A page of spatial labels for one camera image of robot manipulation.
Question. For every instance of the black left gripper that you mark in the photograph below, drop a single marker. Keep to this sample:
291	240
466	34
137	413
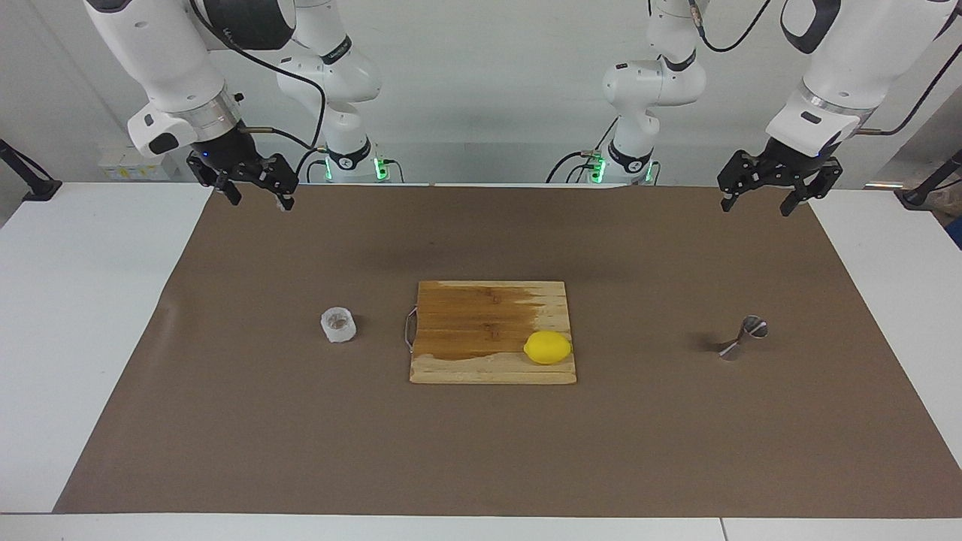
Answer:
789	161

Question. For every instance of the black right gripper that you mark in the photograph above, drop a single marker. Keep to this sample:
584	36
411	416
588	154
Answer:
222	152

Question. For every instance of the steel double jigger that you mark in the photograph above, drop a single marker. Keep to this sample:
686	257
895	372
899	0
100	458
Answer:
754	327

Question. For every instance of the small clear glass cup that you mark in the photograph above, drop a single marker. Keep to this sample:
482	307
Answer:
338	325

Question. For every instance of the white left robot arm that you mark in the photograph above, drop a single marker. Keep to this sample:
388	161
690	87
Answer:
849	68

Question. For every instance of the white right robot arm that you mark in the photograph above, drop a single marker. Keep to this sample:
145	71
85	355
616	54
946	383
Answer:
173	60

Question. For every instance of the black clamp stand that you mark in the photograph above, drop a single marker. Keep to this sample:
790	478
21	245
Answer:
34	188
921	194

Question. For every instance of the blue object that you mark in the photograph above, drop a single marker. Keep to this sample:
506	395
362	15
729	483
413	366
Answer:
956	231

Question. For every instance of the wooden cutting board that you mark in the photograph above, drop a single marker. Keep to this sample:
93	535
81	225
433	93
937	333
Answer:
466	323

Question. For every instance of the brown paper table mat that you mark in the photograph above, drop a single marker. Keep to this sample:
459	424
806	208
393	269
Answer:
301	436

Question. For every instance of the yellow lemon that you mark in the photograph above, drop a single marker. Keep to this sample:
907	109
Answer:
547	348

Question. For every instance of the white wall box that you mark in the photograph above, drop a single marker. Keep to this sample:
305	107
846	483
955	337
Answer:
131	161

